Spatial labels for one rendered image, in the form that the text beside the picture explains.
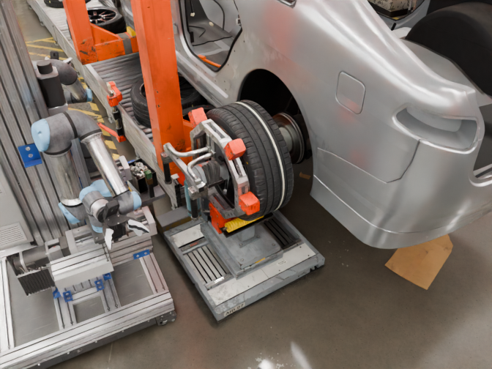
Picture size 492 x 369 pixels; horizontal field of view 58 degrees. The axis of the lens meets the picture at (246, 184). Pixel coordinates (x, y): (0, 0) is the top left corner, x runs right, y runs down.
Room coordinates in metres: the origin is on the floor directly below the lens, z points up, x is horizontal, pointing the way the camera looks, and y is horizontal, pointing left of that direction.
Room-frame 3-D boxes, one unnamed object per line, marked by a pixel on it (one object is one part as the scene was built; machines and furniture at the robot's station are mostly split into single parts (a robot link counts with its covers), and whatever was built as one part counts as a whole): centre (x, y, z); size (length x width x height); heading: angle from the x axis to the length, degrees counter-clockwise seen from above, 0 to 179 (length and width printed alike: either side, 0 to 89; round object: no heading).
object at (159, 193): (2.32, 0.72, 0.44); 0.43 x 0.17 x 0.03; 32
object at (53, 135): (1.49, 0.77, 1.19); 0.15 x 0.12 x 0.55; 130
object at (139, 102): (3.50, 0.68, 0.39); 0.66 x 0.66 x 0.24
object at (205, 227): (2.06, 0.04, 0.13); 0.50 x 0.36 x 0.10; 32
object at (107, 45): (4.19, 1.23, 0.69); 0.52 x 0.17 x 0.35; 122
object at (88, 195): (1.29, 0.60, 1.21); 0.11 x 0.08 x 0.09; 40
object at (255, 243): (2.01, 0.01, 0.32); 0.40 x 0.30 x 0.28; 32
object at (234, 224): (1.88, 0.01, 0.51); 0.29 x 0.06 x 0.06; 122
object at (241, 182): (1.92, 0.16, 0.85); 0.54 x 0.07 x 0.54; 32
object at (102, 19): (5.22, 1.76, 0.39); 0.66 x 0.66 x 0.24
